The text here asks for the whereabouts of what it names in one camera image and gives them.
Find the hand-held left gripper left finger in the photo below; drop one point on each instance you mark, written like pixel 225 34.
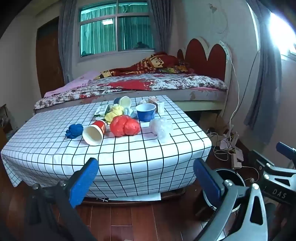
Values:
pixel 83 182

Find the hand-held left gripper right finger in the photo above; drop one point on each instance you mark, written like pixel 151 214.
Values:
pixel 208 179

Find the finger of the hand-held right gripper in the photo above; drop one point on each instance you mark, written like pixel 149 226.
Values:
pixel 262 161
pixel 283 147

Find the black trash bin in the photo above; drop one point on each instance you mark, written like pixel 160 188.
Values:
pixel 230 173

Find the red paper cup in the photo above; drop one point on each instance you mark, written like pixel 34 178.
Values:
pixel 92 136

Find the red plastic bag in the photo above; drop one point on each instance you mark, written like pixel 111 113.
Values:
pixel 123 126

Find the clear white plastic bag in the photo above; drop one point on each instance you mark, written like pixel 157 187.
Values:
pixel 160 126

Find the green carton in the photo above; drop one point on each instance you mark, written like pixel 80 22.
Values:
pixel 101 110

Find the yellow plastic bag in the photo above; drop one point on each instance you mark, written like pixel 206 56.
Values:
pixel 114 114

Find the pale blue plastic bag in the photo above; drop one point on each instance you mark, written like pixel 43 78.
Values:
pixel 130 113

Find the white milk carton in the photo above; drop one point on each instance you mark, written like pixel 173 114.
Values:
pixel 158 105

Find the white blue paper cup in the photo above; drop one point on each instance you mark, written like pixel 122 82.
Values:
pixel 124 101

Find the white power strip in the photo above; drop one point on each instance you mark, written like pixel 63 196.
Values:
pixel 236 161

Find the black binder clip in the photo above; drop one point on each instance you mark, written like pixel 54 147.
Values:
pixel 103 199

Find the grey curtain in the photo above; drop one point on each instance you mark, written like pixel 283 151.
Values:
pixel 67 41
pixel 263 92
pixel 159 25

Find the dark furniture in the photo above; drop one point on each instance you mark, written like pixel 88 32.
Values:
pixel 4 122

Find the pink cloth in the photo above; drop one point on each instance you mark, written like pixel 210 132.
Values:
pixel 76 82

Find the bright window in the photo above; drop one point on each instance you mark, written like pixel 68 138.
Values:
pixel 282 30

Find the bed with red headboard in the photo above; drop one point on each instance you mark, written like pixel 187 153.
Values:
pixel 208 55

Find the brown wooden door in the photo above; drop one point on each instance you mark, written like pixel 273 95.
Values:
pixel 48 60

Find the red printed blanket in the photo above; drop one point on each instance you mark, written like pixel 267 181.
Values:
pixel 150 63

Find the white framed window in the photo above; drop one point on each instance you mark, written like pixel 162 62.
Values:
pixel 101 34

